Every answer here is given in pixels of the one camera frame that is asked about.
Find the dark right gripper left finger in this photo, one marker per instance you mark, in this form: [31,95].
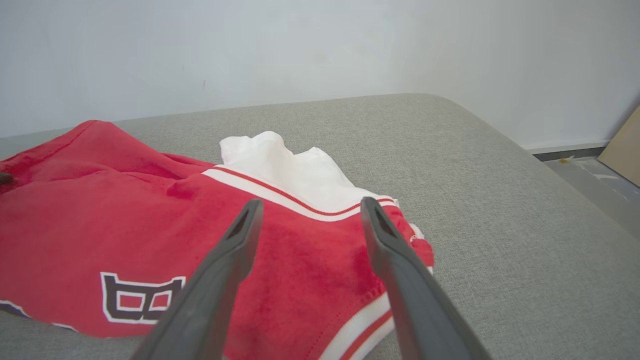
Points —
[210,300]

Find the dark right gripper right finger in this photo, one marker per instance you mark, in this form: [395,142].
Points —
[420,310]

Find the red garment with white stripes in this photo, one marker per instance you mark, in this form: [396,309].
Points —
[125,225]

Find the light wooden board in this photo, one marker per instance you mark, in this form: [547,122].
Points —
[625,155]

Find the white wall baseboard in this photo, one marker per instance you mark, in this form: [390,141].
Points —
[565,146]

